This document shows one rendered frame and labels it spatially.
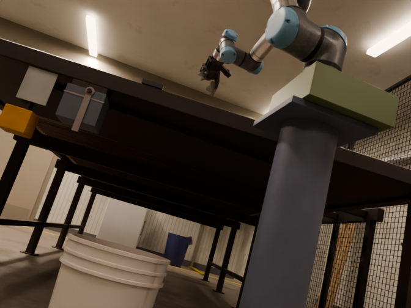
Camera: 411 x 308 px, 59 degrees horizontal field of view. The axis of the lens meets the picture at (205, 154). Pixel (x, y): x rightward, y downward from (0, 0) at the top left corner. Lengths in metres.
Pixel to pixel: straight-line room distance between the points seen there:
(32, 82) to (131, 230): 5.05
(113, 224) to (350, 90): 5.51
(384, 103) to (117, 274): 0.83
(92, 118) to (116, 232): 5.06
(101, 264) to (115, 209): 5.30
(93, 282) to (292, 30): 0.88
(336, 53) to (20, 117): 1.02
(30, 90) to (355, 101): 1.02
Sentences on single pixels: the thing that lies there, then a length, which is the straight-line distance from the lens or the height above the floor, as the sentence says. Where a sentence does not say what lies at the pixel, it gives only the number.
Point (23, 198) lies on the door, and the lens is 7.15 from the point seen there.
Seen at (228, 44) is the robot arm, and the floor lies 1.34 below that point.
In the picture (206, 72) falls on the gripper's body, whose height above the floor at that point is 1.27.
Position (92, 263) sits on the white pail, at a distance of 0.98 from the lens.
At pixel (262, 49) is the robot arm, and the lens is 1.72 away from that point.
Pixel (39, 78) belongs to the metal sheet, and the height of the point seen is 0.82.
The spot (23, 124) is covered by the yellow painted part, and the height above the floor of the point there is 0.65.
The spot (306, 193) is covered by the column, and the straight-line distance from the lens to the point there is 1.01.
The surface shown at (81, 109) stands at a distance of 1.28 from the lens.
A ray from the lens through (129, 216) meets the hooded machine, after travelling 6.26.
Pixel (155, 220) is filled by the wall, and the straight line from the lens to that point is 7.09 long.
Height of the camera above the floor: 0.43
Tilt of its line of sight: 14 degrees up
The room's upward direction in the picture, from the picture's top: 16 degrees clockwise
